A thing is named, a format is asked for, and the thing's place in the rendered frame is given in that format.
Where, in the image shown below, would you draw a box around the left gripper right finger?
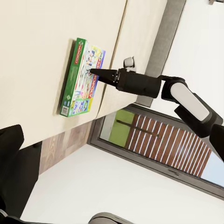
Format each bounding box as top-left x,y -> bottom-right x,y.
209,124 -> 224,162

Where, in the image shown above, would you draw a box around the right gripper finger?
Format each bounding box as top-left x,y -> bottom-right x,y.
98,76 -> 119,89
90,69 -> 121,82

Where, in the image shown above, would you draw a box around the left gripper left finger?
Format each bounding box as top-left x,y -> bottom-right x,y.
0,124 -> 24,180

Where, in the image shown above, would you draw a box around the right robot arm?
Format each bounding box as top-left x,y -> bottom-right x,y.
90,56 -> 224,161

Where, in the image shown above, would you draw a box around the board game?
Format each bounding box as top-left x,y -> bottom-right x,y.
60,37 -> 106,117

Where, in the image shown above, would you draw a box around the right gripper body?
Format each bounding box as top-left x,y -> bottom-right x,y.
117,68 -> 148,96

